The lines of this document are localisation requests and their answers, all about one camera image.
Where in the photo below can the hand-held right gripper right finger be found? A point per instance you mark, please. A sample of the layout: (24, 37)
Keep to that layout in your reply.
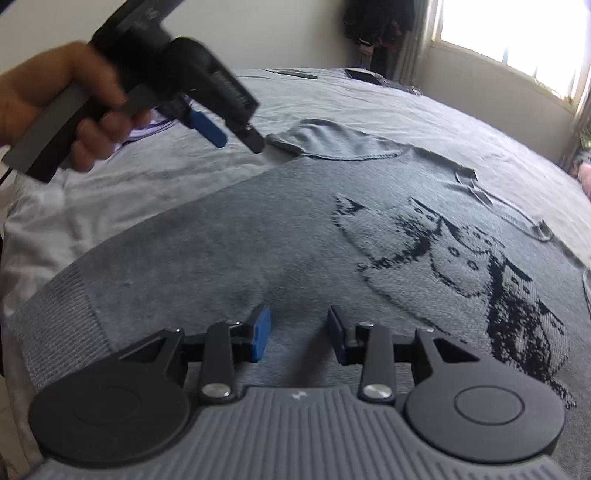
(334, 337)

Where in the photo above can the patterned pillows by curtain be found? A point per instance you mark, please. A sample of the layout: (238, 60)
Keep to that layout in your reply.
(582, 101)

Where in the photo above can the window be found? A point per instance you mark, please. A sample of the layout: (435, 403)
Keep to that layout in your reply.
(508, 32)

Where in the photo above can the white shirt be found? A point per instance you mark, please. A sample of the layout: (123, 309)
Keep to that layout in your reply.
(138, 184)

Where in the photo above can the pink quilt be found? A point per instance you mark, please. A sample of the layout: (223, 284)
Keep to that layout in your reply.
(585, 180)

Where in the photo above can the person's left hand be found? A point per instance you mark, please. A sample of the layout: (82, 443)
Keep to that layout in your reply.
(46, 78)

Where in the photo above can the grey cat print sweater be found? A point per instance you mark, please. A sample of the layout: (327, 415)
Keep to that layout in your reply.
(277, 230)

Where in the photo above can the hanging dark clothes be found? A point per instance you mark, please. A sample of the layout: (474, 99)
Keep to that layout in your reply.
(374, 21)

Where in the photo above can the dark tablet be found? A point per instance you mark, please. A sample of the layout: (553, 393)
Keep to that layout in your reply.
(364, 75)

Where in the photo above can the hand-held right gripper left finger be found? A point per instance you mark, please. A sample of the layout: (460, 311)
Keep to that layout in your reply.
(261, 332)

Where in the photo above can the dark phone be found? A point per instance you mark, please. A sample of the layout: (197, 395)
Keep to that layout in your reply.
(293, 73)

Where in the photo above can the grey curtain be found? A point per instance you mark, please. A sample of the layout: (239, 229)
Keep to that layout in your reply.
(413, 60)

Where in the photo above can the green floral pillow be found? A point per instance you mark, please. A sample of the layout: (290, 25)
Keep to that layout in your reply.
(585, 141)

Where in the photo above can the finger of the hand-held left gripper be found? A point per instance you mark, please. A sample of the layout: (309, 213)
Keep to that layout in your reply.
(210, 129)
(251, 138)

